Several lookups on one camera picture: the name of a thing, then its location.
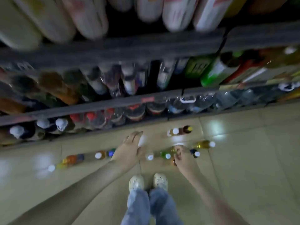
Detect person's left hand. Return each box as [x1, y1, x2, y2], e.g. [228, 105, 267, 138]
[110, 131, 144, 170]

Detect person's right hand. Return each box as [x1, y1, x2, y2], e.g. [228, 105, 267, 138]
[172, 145, 200, 181]

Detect orange juice bottle white cap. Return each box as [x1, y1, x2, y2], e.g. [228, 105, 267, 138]
[167, 127, 181, 137]

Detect row of large water jugs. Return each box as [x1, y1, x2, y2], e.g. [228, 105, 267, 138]
[69, 82, 300, 132]

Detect dark grey store shelving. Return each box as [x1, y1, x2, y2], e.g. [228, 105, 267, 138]
[0, 0, 300, 148]

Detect person's left forearm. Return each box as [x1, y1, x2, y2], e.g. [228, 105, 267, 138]
[9, 159, 129, 225]

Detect person's right forearm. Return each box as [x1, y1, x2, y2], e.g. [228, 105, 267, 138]
[187, 173, 249, 225]

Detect person's white left shoe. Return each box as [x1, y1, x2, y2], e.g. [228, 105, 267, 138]
[128, 174, 146, 191]

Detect person's white shoe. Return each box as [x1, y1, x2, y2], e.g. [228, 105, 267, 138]
[128, 174, 146, 191]
[152, 173, 169, 191]

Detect person's white right shoe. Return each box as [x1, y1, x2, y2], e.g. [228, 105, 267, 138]
[152, 173, 169, 191]

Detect person's blue jeans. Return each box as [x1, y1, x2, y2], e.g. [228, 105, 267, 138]
[121, 187, 183, 225]

